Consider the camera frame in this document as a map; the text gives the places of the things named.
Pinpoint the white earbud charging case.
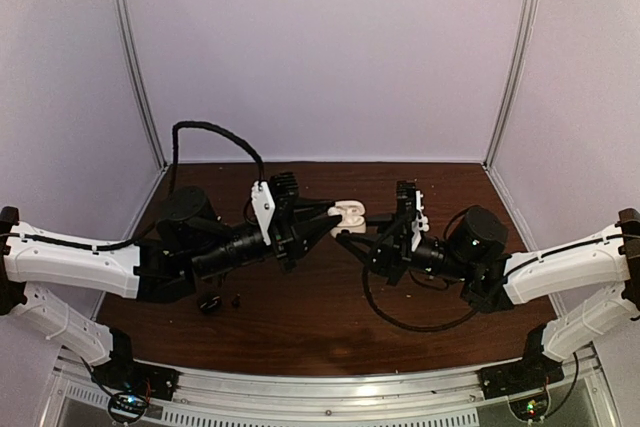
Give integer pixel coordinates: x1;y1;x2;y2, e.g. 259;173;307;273
327;200;367;237

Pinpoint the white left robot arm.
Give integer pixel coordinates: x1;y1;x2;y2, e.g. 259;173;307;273
1;173;363;391

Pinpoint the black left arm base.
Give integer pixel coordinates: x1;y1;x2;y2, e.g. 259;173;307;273
85;329;179;424

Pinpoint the aluminium corner post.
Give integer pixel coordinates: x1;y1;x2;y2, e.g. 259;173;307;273
113;0;167;170
483;0;539;170

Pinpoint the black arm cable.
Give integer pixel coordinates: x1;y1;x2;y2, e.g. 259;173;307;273
362;226;481;333
94;119;266;253

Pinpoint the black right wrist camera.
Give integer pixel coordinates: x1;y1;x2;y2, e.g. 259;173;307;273
394;181;430;253

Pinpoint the black round cap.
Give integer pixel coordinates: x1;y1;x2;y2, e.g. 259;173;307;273
197;293;222;315

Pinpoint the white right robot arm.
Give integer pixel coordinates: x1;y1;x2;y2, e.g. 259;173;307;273
328;201;639;389

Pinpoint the right aluminium corner post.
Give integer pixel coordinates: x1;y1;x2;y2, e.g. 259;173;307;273
483;0;539;170

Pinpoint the left aluminium corner post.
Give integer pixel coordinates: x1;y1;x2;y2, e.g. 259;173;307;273
113;0;167;170

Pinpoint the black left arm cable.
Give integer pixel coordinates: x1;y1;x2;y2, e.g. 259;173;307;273
94;119;266;253

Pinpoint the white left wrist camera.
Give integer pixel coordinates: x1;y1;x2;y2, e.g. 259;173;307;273
250;181;276;246

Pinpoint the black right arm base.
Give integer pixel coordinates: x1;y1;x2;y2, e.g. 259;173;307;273
478;324;564;423

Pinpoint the aluminium front table rail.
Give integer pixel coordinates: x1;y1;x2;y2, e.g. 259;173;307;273
35;346;622;426

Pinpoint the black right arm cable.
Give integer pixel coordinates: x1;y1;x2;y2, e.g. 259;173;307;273
362;226;481;333

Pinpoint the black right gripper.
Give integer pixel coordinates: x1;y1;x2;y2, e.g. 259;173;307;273
336;212;474;287

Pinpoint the white wireless earbud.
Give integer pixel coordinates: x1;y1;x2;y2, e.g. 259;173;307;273
340;215;364;226

